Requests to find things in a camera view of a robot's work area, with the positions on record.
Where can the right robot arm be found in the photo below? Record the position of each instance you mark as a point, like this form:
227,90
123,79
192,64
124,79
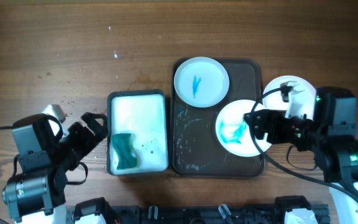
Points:
330,135

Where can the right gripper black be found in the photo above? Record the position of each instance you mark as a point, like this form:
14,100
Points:
265,126

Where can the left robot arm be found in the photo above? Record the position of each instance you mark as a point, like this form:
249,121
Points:
45,157

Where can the white plate blue smear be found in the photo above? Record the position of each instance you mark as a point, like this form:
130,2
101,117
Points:
233,132

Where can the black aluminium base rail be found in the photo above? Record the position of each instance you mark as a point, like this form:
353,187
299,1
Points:
96,211

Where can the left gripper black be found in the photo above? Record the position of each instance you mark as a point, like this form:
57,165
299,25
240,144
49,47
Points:
87,140

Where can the green yellow sponge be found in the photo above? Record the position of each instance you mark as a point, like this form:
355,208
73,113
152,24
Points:
127,157

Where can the brown plastic tray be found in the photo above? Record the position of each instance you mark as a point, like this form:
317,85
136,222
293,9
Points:
194,145

